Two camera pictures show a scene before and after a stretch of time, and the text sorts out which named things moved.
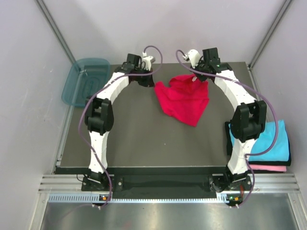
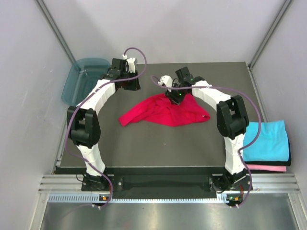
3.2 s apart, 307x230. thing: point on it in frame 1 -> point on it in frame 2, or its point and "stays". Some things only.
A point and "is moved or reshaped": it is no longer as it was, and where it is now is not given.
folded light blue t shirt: [267, 141] stays
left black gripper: [147, 82] -> [134, 86]
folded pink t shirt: [269, 167] stays
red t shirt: [183, 99] is moved or reshaped
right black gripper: [202, 79] -> [174, 100]
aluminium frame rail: [276, 183] stays
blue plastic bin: [87, 78] stays
